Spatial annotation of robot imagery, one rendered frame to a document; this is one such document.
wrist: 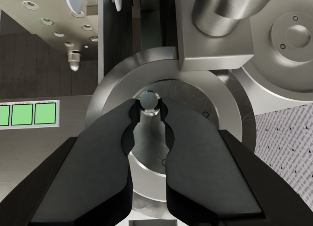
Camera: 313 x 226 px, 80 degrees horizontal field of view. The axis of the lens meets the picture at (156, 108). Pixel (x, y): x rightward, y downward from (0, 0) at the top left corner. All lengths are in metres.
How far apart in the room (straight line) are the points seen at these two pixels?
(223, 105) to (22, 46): 2.63
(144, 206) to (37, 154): 0.44
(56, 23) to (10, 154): 0.35
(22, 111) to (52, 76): 1.77
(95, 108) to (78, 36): 0.32
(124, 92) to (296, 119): 0.24
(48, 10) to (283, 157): 0.45
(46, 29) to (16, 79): 2.17
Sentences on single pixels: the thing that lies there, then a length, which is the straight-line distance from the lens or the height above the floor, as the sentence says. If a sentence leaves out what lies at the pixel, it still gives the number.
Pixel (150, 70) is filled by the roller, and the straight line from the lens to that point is 0.16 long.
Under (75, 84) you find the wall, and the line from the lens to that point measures 2.17.
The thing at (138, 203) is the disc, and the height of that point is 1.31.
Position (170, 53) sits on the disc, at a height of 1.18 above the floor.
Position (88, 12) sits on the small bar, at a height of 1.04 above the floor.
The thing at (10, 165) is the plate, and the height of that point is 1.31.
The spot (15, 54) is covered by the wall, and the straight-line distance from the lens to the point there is 2.75.
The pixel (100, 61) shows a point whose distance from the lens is 0.19.
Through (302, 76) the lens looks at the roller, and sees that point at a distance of 0.21.
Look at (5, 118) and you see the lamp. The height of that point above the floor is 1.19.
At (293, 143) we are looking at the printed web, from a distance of 0.33.
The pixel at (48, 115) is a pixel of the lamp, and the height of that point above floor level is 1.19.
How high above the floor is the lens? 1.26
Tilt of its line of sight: 8 degrees down
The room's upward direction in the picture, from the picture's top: 177 degrees clockwise
